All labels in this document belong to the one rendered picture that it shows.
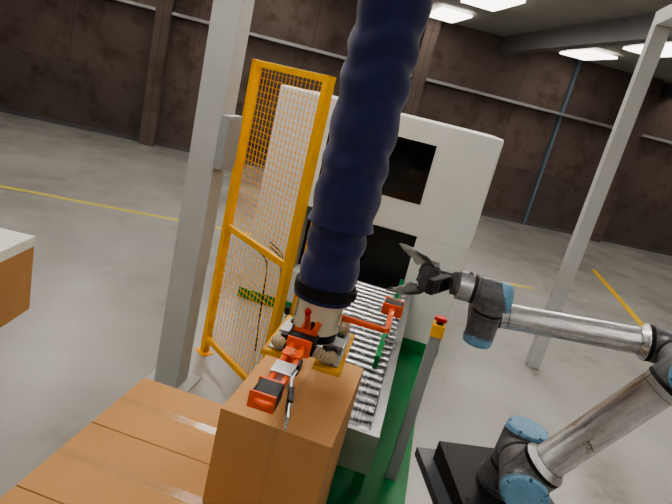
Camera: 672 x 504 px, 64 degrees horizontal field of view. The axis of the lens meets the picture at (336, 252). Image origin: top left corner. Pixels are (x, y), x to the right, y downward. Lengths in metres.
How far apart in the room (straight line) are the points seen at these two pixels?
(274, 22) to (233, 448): 10.93
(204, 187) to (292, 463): 1.76
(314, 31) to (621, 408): 11.17
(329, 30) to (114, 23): 4.40
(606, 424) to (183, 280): 2.40
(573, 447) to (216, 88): 2.39
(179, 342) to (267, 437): 1.71
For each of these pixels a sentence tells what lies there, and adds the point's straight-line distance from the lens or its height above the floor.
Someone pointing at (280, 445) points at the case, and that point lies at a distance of 1.92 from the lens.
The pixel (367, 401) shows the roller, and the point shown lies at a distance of 2.96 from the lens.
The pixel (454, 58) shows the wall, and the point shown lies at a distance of 12.92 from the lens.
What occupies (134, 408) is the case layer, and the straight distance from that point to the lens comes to 2.59.
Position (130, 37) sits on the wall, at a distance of 12.61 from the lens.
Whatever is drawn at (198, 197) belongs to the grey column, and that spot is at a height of 1.28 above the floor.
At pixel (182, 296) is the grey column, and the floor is 0.65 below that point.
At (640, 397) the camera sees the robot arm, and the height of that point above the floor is 1.42.
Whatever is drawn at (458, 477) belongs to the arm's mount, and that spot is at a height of 0.82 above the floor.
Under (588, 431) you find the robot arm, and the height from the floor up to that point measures 1.26.
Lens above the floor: 2.04
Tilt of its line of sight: 16 degrees down
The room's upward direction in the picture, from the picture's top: 14 degrees clockwise
